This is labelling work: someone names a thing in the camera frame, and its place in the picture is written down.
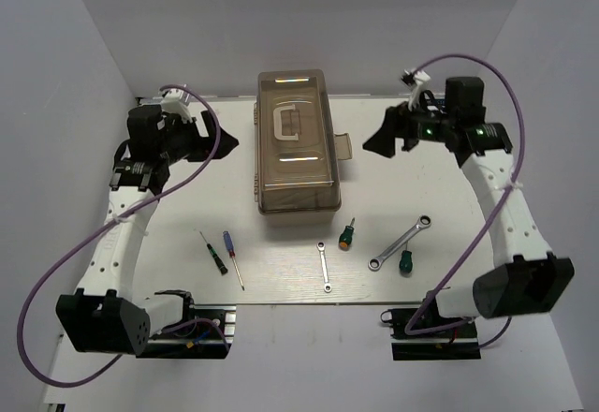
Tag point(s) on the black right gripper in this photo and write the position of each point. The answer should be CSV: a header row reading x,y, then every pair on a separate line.
x,y
396,122

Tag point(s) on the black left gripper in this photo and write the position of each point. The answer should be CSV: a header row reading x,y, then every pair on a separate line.
x,y
204,145

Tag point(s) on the beige toolbox with clear lid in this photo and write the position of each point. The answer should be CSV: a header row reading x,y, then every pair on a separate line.
x,y
297,179

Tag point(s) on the blue red handled screwdriver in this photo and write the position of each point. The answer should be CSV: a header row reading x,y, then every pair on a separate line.
x,y
232,255

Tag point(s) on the stubby green orange screwdriver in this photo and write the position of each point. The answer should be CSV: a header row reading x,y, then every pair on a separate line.
x,y
346,237

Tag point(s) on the thin black green screwdriver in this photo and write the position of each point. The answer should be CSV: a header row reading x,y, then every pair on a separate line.
x,y
217,260

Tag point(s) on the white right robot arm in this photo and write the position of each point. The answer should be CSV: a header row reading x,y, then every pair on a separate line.
x,y
527,277

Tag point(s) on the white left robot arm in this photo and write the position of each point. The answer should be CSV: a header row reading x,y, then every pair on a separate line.
x,y
101,316

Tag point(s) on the large silver ratchet wrench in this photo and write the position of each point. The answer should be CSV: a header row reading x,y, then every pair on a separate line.
x,y
422,223

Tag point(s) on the small silver ratchet wrench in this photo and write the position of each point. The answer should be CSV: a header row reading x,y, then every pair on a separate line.
x,y
321,247

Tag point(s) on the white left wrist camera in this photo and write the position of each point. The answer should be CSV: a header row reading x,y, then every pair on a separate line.
x,y
176,101

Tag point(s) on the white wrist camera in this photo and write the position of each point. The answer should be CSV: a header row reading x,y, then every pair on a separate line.
x,y
176,101
417,82

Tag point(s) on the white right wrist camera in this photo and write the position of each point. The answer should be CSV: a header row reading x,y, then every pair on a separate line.
x,y
417,82

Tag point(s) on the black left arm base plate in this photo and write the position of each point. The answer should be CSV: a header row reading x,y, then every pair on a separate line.
x,y
201,340

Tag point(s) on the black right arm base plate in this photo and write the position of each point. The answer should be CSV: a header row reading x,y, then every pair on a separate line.
x,y
459,344

